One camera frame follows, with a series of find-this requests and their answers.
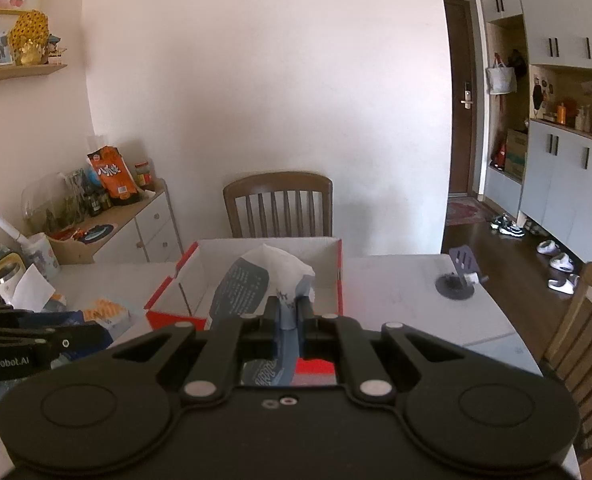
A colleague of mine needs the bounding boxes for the orange blue small packet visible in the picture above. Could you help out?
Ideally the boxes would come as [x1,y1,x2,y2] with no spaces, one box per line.
[81,298,131,330]

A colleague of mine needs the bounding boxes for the blue white wet wipes pack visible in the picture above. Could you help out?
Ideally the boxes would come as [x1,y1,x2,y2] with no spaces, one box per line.
[209,244,315,387]

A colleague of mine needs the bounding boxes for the white paper sheet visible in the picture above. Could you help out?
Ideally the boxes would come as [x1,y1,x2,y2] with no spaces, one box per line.
[11,264,55,312]

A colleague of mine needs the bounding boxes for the white patterned cup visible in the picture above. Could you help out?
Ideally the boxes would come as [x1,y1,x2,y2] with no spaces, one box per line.
[20,233,61,281]

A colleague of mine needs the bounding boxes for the red cardboard box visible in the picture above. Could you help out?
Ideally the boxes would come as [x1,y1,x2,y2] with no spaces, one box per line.
[145,237,343,387]

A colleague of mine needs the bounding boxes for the far wooden chair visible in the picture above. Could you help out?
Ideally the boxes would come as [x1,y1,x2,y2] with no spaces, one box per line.
[223,171,333,238]

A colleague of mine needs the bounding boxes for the wooden chair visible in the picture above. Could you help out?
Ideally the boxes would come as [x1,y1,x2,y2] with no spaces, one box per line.
[540,262,592,462]
[223,171,333,238]

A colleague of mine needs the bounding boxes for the white drawer sideboard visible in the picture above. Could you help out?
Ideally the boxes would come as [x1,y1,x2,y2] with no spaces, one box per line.
[50,179,182,264]

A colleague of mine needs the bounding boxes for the black phone stand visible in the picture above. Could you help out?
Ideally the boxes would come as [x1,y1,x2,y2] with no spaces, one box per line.
[435,245,489,301]

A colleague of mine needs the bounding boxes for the orange snack bag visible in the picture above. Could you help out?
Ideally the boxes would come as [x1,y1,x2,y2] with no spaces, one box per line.
[88,145,140,206]

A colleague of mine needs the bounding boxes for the sneakers on floor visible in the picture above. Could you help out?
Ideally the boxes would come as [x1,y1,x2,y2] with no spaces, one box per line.
[490,214,524,238]

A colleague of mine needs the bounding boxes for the right wooden chair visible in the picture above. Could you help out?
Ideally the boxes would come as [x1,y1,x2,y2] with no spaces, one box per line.
[540,262,592,462]

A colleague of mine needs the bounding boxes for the golden flower ornament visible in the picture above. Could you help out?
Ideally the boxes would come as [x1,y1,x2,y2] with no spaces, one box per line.
[8,10,50,66]

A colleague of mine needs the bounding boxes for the hanging grey tote bag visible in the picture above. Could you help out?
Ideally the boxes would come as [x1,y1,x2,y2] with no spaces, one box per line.
[486,53,517,96]

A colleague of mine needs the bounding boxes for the dark brown door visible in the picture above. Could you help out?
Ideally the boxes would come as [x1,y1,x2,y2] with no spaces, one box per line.
[443,0,476,196]

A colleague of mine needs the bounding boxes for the wooden wall shelf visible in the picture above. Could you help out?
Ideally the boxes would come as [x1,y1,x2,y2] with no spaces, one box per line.
[0,64,67,81]

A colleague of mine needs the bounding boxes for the large white wall cabinet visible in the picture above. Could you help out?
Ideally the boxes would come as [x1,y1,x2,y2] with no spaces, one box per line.
[481,0,592,262]

